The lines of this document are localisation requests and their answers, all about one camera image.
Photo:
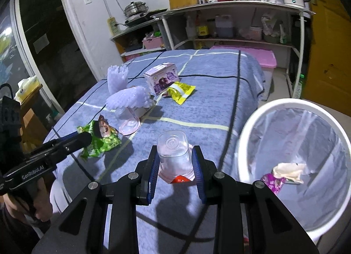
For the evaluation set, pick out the wooden side table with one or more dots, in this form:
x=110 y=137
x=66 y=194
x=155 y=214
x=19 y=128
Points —
x=30 y=114

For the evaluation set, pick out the clear bin liner bag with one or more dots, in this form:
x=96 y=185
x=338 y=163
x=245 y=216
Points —
x=288 y=139

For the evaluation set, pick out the black induction cooker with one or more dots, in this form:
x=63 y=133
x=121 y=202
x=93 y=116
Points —
x=137 y=21

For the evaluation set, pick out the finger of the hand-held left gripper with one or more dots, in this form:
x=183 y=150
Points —
x=79 y=143
x=61 y=141

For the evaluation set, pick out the purple wrapper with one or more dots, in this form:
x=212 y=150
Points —
x=271 y=183

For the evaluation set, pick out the yellow wooden door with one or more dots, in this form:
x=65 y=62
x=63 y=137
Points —
x=329 y=37

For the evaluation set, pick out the green plastic bottle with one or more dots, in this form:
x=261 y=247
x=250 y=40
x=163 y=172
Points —
x=299 y=87

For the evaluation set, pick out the clear plastic cup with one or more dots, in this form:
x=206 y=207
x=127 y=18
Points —
x=172 y=158

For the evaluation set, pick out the large purple jug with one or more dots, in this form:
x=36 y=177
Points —
x=224 y=27

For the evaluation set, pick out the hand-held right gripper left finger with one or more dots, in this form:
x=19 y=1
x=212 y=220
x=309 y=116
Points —
x=153 y=171

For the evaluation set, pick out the crumpled plastic bags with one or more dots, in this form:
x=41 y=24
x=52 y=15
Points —
x=270 y=28

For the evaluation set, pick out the white plastic bottle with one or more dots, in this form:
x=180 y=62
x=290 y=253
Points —
x=191 y=29

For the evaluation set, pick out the yellowish power strip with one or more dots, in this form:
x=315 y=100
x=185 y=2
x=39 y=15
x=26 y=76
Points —
x=113 y=26

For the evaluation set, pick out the yellow label soy bottle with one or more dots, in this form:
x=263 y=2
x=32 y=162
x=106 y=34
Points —
x=203 y=30

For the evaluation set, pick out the yellow snack packet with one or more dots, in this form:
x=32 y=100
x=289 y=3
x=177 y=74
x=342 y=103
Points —
x=181 y=91

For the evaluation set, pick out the white round bin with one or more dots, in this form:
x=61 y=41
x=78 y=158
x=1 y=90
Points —
x=245 y=136

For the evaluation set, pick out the white shelf unit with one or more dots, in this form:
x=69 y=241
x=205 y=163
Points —
x=233 y=4

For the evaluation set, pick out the crumpled white paper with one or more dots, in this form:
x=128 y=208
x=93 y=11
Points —
x=288 y=170

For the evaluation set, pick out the dark glass door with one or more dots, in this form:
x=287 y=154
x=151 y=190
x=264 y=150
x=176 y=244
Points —
x=54 y=51

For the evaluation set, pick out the pink lidded storage box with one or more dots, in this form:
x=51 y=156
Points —
x=246 y=54

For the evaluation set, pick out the person's left hand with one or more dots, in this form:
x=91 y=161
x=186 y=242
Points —
x=44 y=202

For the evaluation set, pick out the tissue box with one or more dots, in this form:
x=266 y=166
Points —
x=27 y=87

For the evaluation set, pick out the steel pot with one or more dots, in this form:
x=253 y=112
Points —
x=135 y=8

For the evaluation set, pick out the person's left forearm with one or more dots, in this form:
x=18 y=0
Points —
x=16 y=232

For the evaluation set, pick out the green snack packet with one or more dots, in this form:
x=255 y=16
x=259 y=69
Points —
x=105 y=140

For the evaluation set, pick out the white foam fruit net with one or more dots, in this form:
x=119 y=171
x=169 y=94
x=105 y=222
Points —
x=116 y=78
x=129 y=97

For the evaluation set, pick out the pink plastic cup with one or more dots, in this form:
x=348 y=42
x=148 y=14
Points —
x=129 y=125

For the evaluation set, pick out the purple milk carton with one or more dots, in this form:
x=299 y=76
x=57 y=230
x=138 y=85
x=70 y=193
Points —
x=161 y=81

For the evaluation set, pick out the pink basket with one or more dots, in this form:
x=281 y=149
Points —
x=153 y=43

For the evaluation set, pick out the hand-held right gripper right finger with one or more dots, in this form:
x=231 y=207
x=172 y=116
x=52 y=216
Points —
x=198 y=174

